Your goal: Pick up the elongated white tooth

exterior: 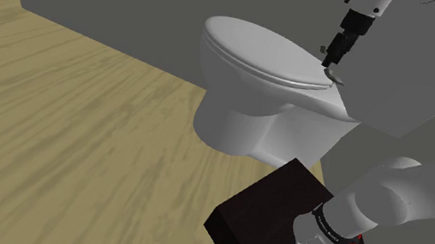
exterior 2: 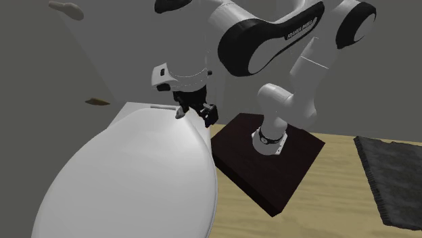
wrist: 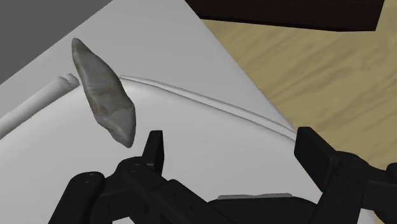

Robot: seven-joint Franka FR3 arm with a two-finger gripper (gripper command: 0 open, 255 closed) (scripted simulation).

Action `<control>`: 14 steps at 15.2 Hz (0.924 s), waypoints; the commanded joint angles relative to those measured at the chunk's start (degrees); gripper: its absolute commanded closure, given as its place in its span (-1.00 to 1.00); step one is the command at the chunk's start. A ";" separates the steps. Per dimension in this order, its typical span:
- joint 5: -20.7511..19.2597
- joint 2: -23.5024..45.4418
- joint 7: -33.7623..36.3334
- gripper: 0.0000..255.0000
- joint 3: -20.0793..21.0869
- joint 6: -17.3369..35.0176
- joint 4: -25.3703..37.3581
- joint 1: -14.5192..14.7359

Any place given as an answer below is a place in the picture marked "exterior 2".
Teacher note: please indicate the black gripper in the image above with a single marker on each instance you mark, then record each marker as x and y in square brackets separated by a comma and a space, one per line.
[191, 96]

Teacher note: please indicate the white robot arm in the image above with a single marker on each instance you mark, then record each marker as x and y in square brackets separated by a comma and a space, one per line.
[280, 102]

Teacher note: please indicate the small grey-beige object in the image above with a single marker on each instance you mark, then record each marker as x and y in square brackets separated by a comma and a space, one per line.
[179, 113]

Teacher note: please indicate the white toilet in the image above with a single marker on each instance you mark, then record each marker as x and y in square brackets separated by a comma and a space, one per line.
[138, 178]

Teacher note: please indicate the dark brown robot stand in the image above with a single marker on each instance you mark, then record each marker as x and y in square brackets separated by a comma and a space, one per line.
[263, 178]

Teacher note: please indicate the flat beige piece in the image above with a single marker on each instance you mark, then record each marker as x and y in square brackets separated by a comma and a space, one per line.
[97, 102]

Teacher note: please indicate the dark grey floor mat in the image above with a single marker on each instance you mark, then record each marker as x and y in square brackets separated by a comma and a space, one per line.
[395, 178]

